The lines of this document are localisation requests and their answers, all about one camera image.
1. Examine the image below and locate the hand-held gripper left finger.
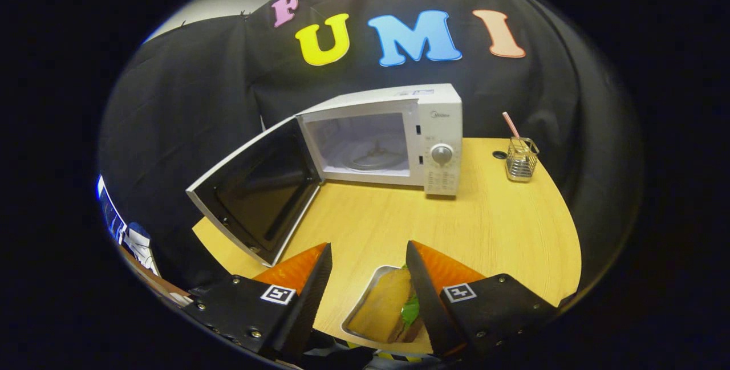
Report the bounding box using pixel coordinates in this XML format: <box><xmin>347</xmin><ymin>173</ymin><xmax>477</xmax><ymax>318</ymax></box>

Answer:
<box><xmin>182</xmin><ymin>243</ymin><xmax>333</xmax><ymax>362</ymax></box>

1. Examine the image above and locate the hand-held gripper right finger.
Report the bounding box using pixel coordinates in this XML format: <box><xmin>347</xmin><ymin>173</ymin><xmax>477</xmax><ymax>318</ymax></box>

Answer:
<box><xmin>405</xmin><ymin>240</ymin><xmax>562</xmax><ymax>359</ymax></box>

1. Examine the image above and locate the toast sandwich with lettuce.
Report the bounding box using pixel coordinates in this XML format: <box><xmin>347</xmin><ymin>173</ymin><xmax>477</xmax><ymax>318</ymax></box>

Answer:
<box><xmin>348</xmin><ymin>267</ymin><xmax>424</xmax><ymax>343</ymax></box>

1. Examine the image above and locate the white microwave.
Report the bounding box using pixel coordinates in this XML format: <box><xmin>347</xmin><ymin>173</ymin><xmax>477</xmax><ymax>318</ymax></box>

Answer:
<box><xmin>186</xmin><ymin>84</ymin><xmax>463</xmax><ymax>268</ymax></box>

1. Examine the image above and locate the metal tray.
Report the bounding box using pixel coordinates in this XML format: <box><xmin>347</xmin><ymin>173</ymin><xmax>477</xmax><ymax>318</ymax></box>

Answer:
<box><xmin>341</xmin><ymin>265</ymin><xmax>425</xmax><ymax>345</ymax></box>

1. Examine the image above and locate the blue and white object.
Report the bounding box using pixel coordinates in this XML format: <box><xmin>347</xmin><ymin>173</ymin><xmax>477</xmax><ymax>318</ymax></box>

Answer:
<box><xmin>97</xmin><ymin>175</ymin><xmax>160</xmax><ymax>277</ymax></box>

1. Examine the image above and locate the pink striped straw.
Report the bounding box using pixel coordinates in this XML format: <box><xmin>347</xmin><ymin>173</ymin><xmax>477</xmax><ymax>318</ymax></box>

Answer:
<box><xmin>502</xmin><ymin>112</ymin><xmax>522</xmax><ymax>143</ymax></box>

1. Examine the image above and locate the wire mesh holder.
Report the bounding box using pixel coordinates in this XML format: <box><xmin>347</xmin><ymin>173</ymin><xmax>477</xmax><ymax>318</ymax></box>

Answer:
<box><xmin>505</xmin><ymin>137</ymin><xmax>540</xmax><ymax>182</ymax></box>

